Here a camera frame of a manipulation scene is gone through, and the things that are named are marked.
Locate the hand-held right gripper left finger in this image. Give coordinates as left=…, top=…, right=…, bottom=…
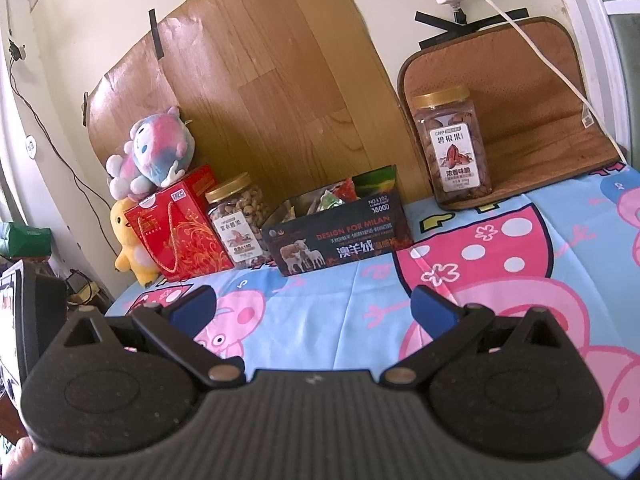
left=50, top=285, right=246, bottom=389

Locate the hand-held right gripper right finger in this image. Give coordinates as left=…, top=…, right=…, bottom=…
left=382, top=285, right=568, bottom=389

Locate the black cardboard box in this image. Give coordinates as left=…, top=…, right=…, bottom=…
left=261, top=165, right=415, bottom=277

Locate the person's left hand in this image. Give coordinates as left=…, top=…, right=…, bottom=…
left=0, top=435, right=36, bottom=480

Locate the red gift box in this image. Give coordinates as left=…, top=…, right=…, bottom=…
left=123, top=163, right=235, bottom=283

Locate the green bag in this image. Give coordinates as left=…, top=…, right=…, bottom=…
left=0, top=221, right=53, bottom=260

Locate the cashew jar with gold lid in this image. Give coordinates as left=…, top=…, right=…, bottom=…
left=203, top=172, right=270, bottom=270

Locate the yellow plush duck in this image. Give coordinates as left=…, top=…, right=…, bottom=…
left=109, top=197, right=162, bottom=289

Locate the printed blanket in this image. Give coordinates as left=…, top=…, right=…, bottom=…
left=102, top=162, right=640, bottom=471

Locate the bright green snack packet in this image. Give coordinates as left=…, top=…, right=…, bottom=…
left=312, top=193, right=347, bottom=211

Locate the nut jar with gold lid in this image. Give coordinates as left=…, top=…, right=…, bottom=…
left=408, top=85, right=494, bottom=207

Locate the pink and blue plush toy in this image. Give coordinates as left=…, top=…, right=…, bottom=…
left=105, top=105, right=195, bottom=201

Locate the brown seat cushion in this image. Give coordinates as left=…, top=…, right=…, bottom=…
left=397, top=16, right=632, bottom=212

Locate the wood pattern panel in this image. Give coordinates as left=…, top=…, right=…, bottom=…
left=82, top=0, right=434, bottom=223

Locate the black tape strip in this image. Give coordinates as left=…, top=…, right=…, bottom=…
left=148, top=8, right=166, bottom=59
left=414, top=8, right=530, bottom=47

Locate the black wall cable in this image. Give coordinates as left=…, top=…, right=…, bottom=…
left=7, top=39, right=117, bottom=212

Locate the white cable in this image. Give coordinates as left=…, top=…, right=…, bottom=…
left=380, top=0, right=629, bottom=162

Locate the white window frame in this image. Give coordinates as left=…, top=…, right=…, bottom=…
left=544, top=0, right=640, bottom=163

